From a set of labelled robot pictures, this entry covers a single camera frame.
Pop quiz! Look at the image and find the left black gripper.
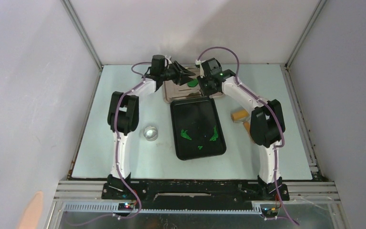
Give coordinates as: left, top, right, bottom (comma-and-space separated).
160, 61, 195, 86

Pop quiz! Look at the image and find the wooden dough roller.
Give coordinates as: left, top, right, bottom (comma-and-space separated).
231, 109, 254, 143

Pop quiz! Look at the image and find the black plastic tray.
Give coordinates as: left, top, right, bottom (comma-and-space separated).
170, 97, 226, 161

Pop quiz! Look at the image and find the round metal cutter ring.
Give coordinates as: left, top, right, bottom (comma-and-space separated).
143, 125, 159, 142

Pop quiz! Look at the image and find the green dough piece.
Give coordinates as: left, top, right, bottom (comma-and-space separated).
187, 78, 198, 88

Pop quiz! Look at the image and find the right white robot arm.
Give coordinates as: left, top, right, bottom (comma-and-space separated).
195, 58, 285, 199

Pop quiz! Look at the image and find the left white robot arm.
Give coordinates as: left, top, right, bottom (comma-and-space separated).
107, 54, 196, 199

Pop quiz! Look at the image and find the green dough scrap right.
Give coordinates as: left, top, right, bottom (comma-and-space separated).
209, 126, 219, 141

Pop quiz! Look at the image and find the green dough scrap left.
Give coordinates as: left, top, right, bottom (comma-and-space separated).
180, 129, 192, 141

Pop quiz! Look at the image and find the silver metal tray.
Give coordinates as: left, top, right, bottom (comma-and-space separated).
162, 67, 224, 104

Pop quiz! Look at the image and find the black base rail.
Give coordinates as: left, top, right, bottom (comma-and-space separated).
101, 175, 290, 211

